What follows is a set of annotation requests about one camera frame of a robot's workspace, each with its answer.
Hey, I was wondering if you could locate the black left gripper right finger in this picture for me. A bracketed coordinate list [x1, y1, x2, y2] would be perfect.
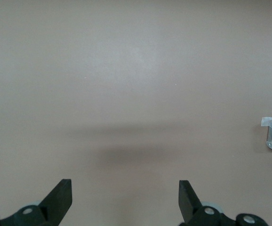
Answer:
[178, 180, 268, 226]

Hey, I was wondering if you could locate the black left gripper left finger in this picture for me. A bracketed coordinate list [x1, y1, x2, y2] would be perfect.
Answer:
[0, 178, 73, 226]

